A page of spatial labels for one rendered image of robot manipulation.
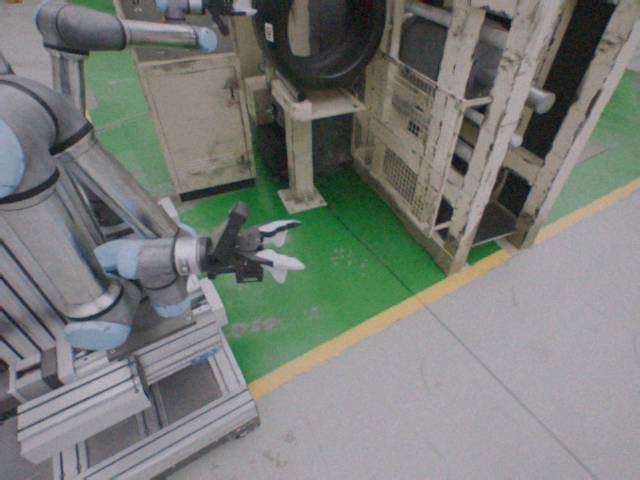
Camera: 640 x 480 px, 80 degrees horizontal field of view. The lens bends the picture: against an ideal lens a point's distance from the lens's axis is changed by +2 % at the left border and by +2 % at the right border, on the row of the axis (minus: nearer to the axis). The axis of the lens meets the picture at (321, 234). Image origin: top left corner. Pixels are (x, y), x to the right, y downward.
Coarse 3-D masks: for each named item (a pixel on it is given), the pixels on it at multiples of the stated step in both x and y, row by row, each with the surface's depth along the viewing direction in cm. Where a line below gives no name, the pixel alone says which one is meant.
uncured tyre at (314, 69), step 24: (264, 0) 144; (288, 0) 142; (360, 0) 176; (384, 0) 157; (264, 24) 148; (360, 24) 181; (384, 24) 164; (264, 48) 158; (288, 48) 153; (336, 48) 187; (360, 48) 181; (288, 72) 161; (312, 72) 187; (336, 72) 184; (360, 72) 173
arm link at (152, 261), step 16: (144, 240) 73; (160, 240) 73; (176, 240) 73; (128, 256) 70; (144, 256) 70; (160, 256) 71; (128, 272) 71; (144, 272) 71; (160, 272) 72; (176, 272) 72
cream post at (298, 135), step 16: (304, 0) 179; (304, 16) 183; (288, 32) 185; (304, 32) 187; (304, 48) 192; (288, 128) 223; (304, 128) 221; (288, 144) 233; (304, 144) 228; (288, 160) 243; (304, 160) 235; (304, 176) 243; (304, 192) 251
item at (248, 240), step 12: (204, 240) 73; (240, 240) 74; (252, 240) 73; (204, 252) 71; (228, 252) 73; (204, 264) 72; (216, 264) 75; (228, 264) 75; (240, 264) 73; (240, 276) 74; (252, 276) 76
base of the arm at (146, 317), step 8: (144, 304) 96; (136, 312) 96; (144, 312) 97; (152, 312) 98; (136, 320) 97; (144, 320) 98; (152, 320) 99; (160, 320) 101; (136, 328) 98; (144, 328) 99; (152, 328) 100
